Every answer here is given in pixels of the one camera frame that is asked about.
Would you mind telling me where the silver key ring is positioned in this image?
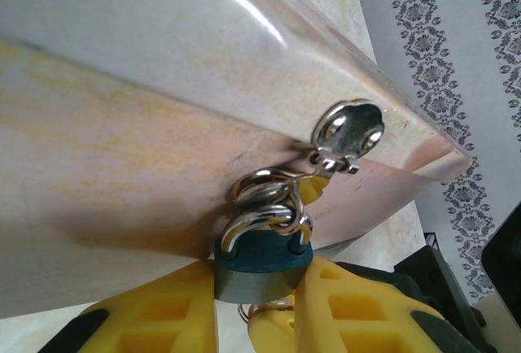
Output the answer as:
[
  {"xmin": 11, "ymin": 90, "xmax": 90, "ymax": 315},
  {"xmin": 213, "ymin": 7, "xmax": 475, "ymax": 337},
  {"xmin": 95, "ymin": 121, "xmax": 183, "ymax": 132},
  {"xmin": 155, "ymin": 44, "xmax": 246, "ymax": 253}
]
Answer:
[{"xmin": 237, "ymin": 299, "xmax": 295, "ymax": 324}]

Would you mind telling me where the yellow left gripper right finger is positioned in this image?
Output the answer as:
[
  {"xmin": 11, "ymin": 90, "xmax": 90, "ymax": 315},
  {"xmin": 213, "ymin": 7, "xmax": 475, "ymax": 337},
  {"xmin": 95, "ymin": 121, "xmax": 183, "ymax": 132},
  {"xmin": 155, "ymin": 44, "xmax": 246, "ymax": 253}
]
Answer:
[{"xmin": 292, "ymin": 256, "xmax": 449, "ymax": 353}]

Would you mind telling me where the small blue padlock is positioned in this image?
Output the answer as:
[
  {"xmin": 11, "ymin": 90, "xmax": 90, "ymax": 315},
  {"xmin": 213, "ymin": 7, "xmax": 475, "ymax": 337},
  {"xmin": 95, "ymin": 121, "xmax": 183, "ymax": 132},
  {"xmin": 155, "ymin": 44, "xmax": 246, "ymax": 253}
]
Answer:
[{"xmin": 211, "ymin": 204, "xmax": 315, "ymax": 306}]

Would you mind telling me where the silver box hasp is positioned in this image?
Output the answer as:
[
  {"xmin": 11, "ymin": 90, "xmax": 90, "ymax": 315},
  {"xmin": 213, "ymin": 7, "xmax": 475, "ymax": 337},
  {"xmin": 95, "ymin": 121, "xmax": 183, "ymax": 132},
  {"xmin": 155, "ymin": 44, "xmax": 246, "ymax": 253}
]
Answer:
[{"xmin": 229, "ymin": 98, "xmax": 386, "ymax": 224}]

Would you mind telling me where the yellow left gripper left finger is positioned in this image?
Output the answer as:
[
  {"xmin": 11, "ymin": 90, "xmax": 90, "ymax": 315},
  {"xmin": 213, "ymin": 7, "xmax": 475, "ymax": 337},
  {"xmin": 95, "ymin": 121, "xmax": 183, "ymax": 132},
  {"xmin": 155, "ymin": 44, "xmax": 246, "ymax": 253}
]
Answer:
[{"xmin": 40, "ymin": 260, "xmax": 220, "ymax": 353}]

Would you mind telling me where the pink decorated tin box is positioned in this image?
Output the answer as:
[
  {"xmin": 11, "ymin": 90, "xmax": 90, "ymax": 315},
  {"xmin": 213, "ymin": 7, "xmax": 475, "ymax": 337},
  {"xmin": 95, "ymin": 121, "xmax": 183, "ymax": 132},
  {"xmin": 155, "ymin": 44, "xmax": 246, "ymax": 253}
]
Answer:
[{"xmin": 0, "ymin": 0, "xmax": 477, "ymax": 324}]

